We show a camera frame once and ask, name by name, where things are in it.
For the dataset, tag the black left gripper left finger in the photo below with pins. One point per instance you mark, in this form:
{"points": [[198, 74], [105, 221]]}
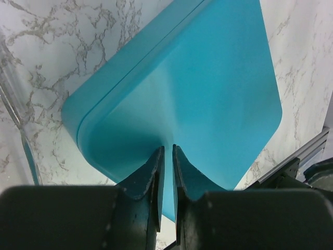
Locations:
{"points": [[123, 216]]}

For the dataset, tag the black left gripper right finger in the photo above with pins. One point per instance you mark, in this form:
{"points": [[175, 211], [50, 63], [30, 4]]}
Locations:
{"points": [[278, 213]]}

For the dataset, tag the teal box lid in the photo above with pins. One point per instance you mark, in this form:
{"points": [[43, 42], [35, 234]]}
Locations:
{"points": [[209, 88]]}

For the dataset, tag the metal tongs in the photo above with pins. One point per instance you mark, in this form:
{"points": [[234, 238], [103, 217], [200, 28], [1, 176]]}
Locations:
{"points": [[9, 98]]}

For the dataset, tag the teal chocolate box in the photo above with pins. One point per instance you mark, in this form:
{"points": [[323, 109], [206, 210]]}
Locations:
{"points": [[93, 90]]}

